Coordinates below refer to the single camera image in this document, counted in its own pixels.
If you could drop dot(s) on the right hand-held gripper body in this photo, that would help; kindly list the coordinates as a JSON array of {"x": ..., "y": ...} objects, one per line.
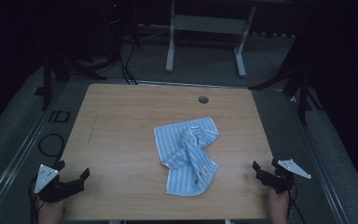
[{"x": 281, "y": 183}]

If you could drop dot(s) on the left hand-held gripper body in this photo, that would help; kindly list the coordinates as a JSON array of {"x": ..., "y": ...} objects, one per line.
[{"x": 59, "y": 189}]

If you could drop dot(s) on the blue white striped towel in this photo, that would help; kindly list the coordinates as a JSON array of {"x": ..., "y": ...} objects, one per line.
[{"x": 186, "y": 177}]

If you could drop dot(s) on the person's right hand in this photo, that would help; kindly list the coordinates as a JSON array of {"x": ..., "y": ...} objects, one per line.
[{"x": 278, "y": 207}]

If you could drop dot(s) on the person's left hand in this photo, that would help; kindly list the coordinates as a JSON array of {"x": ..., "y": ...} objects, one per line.
[{"x": 51, "y": 213}]

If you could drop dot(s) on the black tripod stand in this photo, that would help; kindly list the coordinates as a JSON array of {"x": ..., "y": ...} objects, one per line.
[
  {"x": 47, "y": 84},
  {"x": 303, "y": 93}
]

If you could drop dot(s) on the grey table grommet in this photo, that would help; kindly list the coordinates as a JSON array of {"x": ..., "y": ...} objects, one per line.
[{"x": 203, "y": 100}]

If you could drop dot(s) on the metal floor rail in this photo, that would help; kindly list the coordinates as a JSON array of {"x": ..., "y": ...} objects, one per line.
[
  {"x": 320, "y": 168},
  {"x": 15, "y": 165}
]

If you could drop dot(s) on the white metal desk frame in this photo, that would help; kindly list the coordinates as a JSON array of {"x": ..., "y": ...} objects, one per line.
[{"x": 208, "y": 23}]

